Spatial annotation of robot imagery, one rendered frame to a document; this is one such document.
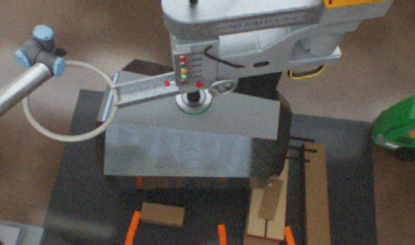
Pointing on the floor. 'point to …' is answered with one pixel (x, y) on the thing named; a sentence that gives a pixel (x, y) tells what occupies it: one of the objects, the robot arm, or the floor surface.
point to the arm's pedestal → (34, 233)
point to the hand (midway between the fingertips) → (52, 70)
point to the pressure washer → (401, 127)
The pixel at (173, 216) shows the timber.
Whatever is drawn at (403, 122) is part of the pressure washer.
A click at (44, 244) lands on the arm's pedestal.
